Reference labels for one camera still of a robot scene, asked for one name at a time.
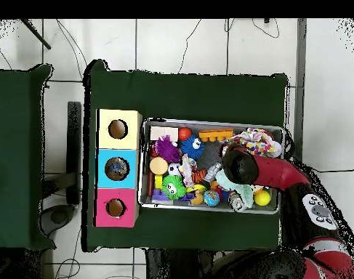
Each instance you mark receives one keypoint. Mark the wooden box with three holes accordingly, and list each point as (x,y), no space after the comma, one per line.
(118,142)

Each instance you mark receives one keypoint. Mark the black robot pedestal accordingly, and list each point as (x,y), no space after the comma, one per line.
(179,267)

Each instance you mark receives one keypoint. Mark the purple spiky ball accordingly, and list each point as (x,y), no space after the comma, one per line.
(168,149)

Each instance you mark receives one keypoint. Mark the small soccer ball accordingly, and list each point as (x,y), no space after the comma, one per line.
(173,169)

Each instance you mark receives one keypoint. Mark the shallow mesh bin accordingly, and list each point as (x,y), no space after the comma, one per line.
(176,204)

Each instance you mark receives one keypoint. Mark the colourful dotted cloth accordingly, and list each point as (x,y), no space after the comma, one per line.
(258,141)

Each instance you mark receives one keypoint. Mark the blue spiky ball with eyes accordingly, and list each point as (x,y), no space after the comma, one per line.
(192,146)

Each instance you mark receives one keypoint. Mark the mint green cloth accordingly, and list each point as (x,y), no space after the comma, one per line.
(240,191)

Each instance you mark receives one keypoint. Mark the black tripod leg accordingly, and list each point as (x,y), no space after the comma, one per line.
(37,35)

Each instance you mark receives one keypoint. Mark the globe print ball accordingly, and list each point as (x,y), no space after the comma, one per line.
(211,198)

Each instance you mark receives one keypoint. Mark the green covered side table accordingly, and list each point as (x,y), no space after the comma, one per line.
(16,159)

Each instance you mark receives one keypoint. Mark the yellow ball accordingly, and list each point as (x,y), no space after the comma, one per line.
(262,197)

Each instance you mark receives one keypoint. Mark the black upright stand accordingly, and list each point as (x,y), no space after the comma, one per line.
(74,145)

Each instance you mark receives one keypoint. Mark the grey rounded floor base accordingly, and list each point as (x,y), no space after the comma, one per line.
(59,216)

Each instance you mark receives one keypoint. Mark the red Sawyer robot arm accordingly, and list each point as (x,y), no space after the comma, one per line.
(281,174)

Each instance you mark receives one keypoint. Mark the dark green table cloth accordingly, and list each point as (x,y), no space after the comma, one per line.
(194,96)

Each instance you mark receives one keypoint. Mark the crushed patterned metal can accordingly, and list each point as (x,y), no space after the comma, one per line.
(234,202)

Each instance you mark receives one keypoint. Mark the green spiky ball with eyes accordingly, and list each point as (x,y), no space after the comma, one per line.
(173,188)

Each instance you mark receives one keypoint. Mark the smooth orange ball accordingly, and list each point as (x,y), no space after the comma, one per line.
(184,133)

